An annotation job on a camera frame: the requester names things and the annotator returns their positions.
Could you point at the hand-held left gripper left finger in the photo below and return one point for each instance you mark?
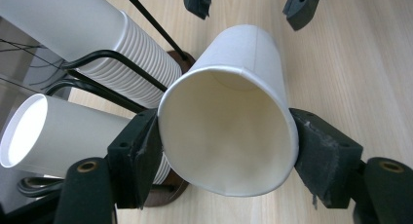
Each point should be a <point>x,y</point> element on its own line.
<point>136,159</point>

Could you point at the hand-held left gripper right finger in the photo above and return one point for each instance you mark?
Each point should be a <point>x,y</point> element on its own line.
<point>328,159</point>

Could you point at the short stack of paper cups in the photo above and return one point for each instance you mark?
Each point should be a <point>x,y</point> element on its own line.
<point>74,139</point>

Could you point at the single white paper cup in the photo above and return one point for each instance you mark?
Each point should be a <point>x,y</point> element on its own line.
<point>227,133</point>

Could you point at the tall stack of paper cups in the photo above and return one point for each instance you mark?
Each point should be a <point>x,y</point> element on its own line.
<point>71,19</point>

